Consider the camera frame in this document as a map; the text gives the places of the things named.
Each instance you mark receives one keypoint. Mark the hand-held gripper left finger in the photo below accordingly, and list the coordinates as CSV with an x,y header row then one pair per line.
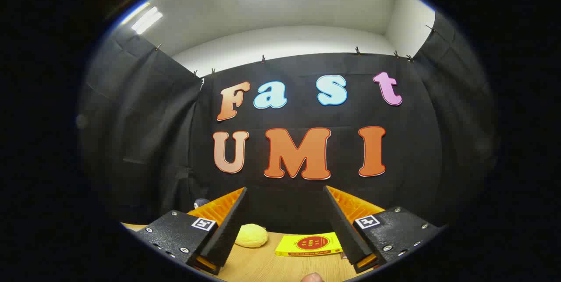
x,y
230,229

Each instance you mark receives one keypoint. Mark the yellow book red circle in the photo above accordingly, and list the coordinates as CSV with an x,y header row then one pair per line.
x,y
307,243

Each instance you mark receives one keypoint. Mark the black backdrop cloth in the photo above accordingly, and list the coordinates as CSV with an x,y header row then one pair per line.
x,y
307,115

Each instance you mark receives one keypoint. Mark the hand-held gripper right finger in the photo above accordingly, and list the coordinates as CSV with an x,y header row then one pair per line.
x,y
346,233

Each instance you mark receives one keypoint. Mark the yellow plush ball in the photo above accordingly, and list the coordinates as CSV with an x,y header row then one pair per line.
x,y
252,236

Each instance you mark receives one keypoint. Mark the ceiling light panel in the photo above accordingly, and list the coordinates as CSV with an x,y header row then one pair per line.
x,y
147,19

